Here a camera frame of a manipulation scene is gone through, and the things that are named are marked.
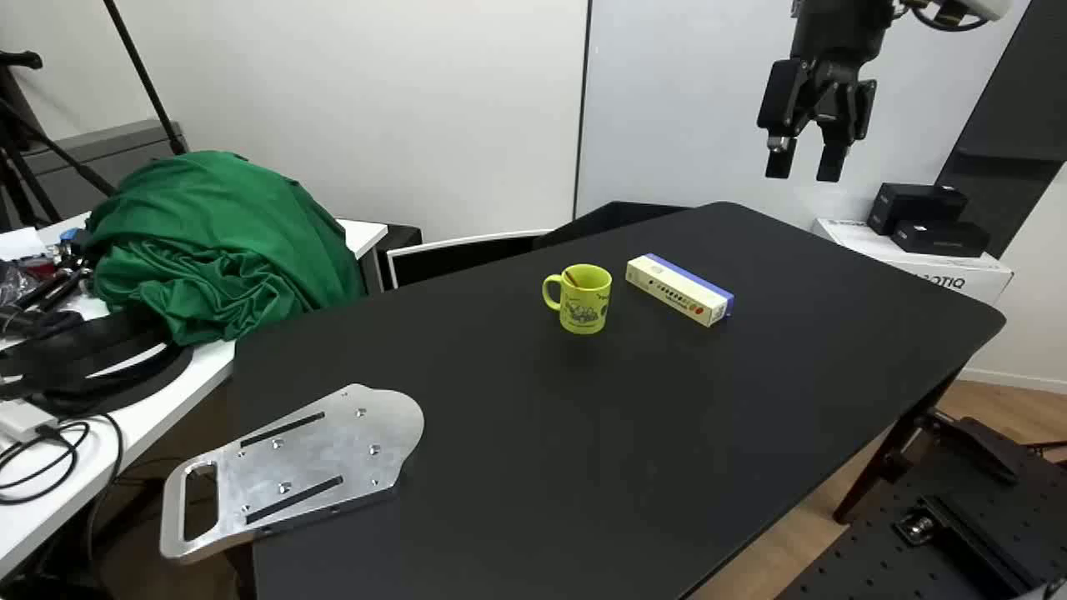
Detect black boxy device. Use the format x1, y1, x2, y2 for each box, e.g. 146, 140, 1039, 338
865, 180, 970, 236

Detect white and blue carton box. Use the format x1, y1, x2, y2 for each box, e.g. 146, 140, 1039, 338
623, 251, 739, 330

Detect grey cabinet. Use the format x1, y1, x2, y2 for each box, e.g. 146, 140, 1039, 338
19, 118, 187, 221

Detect black tripod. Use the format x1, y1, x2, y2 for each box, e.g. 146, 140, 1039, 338
0, 48, 118, 231

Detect thin black cable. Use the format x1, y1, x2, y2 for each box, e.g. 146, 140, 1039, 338
0, 411, 126, 510

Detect yellow-green mug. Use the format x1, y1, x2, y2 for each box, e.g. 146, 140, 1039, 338
540, 259, 616, 338

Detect white cardboard box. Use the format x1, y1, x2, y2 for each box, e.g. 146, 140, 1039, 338
813, 212, 1016, 306

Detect pile of small tools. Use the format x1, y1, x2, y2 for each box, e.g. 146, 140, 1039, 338
0, 233, 95, 326

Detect thin black pole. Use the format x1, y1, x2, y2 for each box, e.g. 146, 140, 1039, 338
101, 0, 190, 156

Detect black perforated breadboard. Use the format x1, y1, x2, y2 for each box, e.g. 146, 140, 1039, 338
775, 413, 1067, 600

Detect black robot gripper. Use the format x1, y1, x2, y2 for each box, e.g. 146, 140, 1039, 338
756, 52, 880, 188

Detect dark wall panel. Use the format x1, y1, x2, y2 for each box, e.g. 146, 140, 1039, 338
934, 0, 1067, 259

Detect white side table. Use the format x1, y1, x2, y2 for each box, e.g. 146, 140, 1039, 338
0, 212, 390, 580

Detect flat black device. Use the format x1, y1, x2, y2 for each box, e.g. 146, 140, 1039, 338
890, 218, 994, 259

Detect green cloth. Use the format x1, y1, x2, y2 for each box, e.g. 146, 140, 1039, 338
78, 150, 368, 350

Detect black table leg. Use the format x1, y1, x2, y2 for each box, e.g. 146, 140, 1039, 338
829, 380, 960, 528

